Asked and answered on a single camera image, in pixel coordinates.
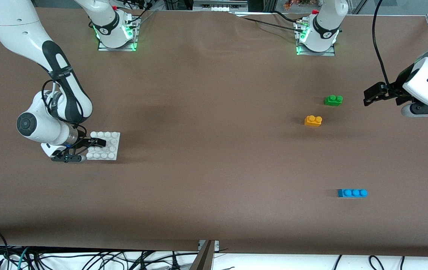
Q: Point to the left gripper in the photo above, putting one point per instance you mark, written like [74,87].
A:
[394,90]

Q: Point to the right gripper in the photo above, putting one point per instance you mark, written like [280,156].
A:
[83,143]

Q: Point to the white studded base plate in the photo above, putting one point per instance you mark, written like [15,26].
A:
[105,152]

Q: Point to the yellow two-stud block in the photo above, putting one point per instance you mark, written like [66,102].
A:
[313,121]

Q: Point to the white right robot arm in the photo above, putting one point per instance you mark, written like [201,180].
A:
[22,33]

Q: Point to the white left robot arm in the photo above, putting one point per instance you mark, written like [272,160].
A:
[326,26]

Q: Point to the green two-stud block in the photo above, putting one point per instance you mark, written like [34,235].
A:
[333,101]

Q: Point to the blue three-stud block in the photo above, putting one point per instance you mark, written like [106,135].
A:
[352,193]

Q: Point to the orange red clutter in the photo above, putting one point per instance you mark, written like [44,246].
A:
[296,3]

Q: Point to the brown table cover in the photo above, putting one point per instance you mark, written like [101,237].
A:
[214,112]

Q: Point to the aluminium frame post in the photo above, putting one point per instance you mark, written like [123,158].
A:
[203,258]

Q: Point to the white frame piece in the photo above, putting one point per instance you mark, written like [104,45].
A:
[219,5]

